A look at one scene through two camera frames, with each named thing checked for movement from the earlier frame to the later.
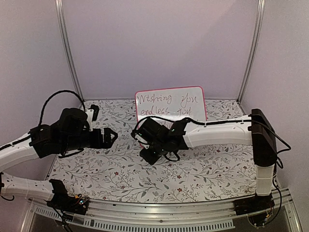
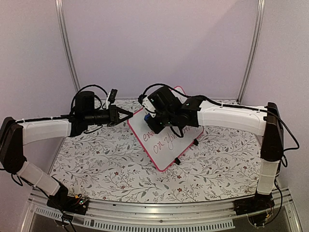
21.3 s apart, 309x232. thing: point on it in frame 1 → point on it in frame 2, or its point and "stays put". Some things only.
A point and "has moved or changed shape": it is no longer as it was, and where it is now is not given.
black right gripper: [150, 159] → [156, 128]
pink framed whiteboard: [170, 104] has moved or changed shape
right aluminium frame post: [254, 50] stays put
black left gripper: [107, 143] → [114, 115]
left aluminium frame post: [60, 4] stays put
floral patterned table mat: [117, 172] stays put
